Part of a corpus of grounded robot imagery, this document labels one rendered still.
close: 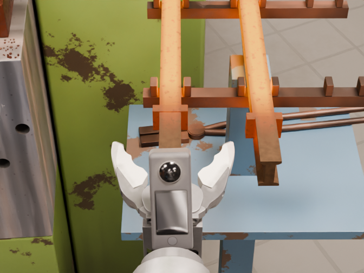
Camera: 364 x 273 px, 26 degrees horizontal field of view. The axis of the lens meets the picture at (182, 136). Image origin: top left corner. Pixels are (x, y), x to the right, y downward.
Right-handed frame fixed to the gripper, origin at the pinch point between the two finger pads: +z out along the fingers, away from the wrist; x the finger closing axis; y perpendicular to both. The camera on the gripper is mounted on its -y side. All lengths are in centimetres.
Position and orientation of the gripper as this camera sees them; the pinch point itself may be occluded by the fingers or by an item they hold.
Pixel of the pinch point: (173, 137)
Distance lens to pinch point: 100.6
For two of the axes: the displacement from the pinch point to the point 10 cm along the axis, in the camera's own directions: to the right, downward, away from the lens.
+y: 0.0, 7.2, 7.0
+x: 10.0, 0.0, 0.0
